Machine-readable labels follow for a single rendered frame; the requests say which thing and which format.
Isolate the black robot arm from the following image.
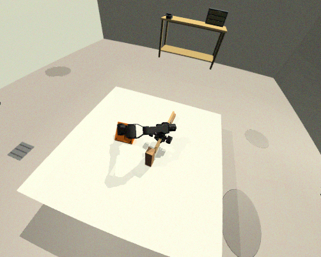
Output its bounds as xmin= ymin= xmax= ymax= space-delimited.
xmin=116 ymin=122 xmax=176 ymax=139

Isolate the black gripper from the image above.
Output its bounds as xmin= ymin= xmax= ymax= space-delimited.
xmin=149 ymin=133 xmax=173 ymax=144

